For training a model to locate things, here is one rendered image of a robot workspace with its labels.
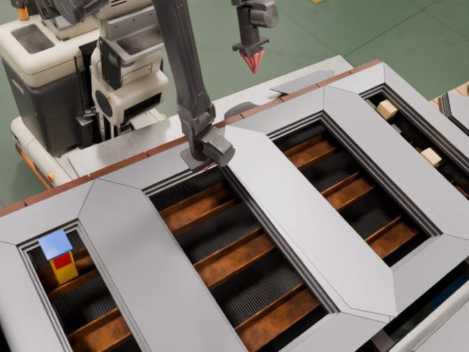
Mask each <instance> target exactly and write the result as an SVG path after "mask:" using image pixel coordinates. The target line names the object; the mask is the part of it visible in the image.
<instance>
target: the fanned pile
mask: <svg viewBox="0 0 469 352"><path fill-rule="evenodd" d="M334 76H335V70H334V71H333V70H331V69H330V70H328V71H326V70H325V71H324V70H322V71H321V70H319V71H316V72H314V73H310V74H308V75H305V76H302V77H300V78H297V79H295V80H291V81H289V82H286V83H283V84H281V85H278V86H276V87H272V88H270V90H272V91H277V92H280V93H283V94H291V93H293V92H295V91H298V90H300V89H303V88H305V87H308V86H311V85H314V84H316V83H318V82H321V81H323V80H326V79H328V78H331V77H334Z"/></svg>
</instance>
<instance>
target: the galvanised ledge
mask: <svg viewBox="0 0 469 352"><path fill-rule="evenodd" d="M330 69H331V70H333V71H334V70H335V75H338V74H341V73H344V72H346V71H349V70H351V69H353V67H352V66H351V65H350V64H349V63H348V62H347V61H346V60H345V59H344V58H343V57H342V56H341V55H338V56H335V57H332V58H330V59H327V60H324V61H321V62H319V63H316V64H314V65H311V66H307V67H306V68H302V69H299V70H298V71H294V72H292V73H288V74H286V75H283V76H281V77H279V78H275V79H273V80H270V81H267V82H264V83H262V84H259V85H256V86H254V87H251V88H248V89H245V90H243V91H240V92H237V93H235V94H232V95H229V96H226V97H224V98H220V99H218V100H216V101H213V102H212V103H214V106H215V108H216V118H215V122H213V124H215V123H218V122H221V121H223V120H224V119H225V118H224V114H225V113H226V112H227V111H228V110H229V109H230V108H232V107H234V106H236V105H238V104H240V103H243V102H247V101H250V102H253V103H254V104H257V105H263V104H265V103H268V102H270V101H273V100H276V99H278V98H280V97H283V96H286V95H287V94H283V93H280V92H277V91H272V90H270V88H272V87H276V86H278V85H281V84H283V83H286V82H289V81H291V80H295V79H297V78H300V77H302V76H305V75H308V74H310V73H314V72H316V71H319V70H321V71H322V70H324V71H325V70H326V71H328V70H330ZM182 136H185V135H184V134H183V133H182V130H181V122H180V120H179V115H175V116H172V117H169V118H167V119H164V120H161V121H159V122H156V123H153V124H150V125H148V126H145V127H142V128H140V129H137V130H134V131H131V132H129V133H126V134H123V135H120V136H118V137H116V138H113V139H110V140H106V141H105V142H101V143H98V144H97V145H93V146H91V147H88V148H85V149H82V150H80V151H78V152H74V153H72V154H69V155H67V157H68V161H69V163H70V165H71V166H72V168H73V170H74V171H75V174H76V175H77V177H78V178H79V177H82V176H84V175H87V174H88V176H89V173H92V172H94V171H97V170H100V169H101V168H105V167H107V166H110V165H112V164H114V163H117V162H120V161H123V160H124V159H127V158H130V157H132V156H135V155H137V154H140V153H142V152H145V153H146V151H147V150H149V149H152V148H155V147H157V146H160V145H163V144H165V143H167V142H170V141H172V140H175V139H177V138H180V137H182ZM89 177H90V176H89Z"/></svg>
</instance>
